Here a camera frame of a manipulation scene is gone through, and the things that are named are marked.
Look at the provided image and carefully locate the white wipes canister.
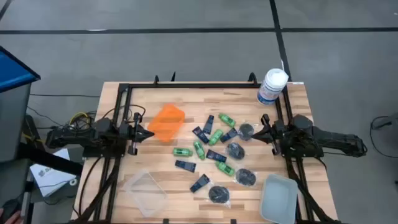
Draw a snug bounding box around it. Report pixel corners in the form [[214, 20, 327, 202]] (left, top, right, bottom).
[[256, 68, 290, 106]]

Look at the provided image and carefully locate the black aluminium rig frame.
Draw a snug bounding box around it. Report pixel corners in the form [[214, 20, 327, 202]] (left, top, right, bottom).
[[71, 71, 340, 224]]

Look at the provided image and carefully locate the clear plastic bin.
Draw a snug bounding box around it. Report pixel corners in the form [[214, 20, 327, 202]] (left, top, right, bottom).
[[123, 169, 169, 218]]

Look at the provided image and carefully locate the yellow cable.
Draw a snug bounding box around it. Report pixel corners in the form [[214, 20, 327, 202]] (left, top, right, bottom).
[[68, 111, 91, 126]]

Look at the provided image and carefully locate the white cardboard box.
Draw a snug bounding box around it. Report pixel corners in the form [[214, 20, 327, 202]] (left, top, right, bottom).
[[29, 148, 78, 198]]

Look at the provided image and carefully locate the black floor cable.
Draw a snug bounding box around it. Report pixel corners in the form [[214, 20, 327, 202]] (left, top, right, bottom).
[[369, 113, 398, 159]]

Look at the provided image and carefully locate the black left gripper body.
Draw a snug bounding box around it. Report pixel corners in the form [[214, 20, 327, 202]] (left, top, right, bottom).
[[119, 112, 141, 156]]

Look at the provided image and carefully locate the black item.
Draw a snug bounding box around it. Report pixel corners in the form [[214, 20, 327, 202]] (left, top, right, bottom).
[[233, 167, 259, 188], [238, 123, 259, 141], [225, 141, 246, 161], [206, 183, 233, 208]]

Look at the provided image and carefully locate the orange plastic bin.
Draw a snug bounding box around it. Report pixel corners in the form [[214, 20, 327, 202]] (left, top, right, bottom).
[[147, 103, 187, 143]]

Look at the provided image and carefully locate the black stand beam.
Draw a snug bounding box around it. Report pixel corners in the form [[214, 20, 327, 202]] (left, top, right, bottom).
[[17, 142, 84, 177]]

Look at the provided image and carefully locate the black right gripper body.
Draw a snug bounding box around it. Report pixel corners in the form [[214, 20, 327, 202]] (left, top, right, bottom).
[[262, 113, 287, 156]]

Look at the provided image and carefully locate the pale grey plastic bin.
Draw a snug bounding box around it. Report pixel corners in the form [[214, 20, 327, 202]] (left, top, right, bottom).
[[259, 173, 299, 224]]

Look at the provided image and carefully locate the black computer mouse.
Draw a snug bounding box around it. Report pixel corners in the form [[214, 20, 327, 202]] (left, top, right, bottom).
[[0, 198, 22, 223]]

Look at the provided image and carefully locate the blue screen monitor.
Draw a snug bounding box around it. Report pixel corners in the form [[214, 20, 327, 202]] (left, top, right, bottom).
[[0, 45, 42, 94]]

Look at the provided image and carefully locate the person's hand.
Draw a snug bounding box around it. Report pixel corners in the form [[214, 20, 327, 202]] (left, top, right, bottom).
[[0, 208, 25, 224]]

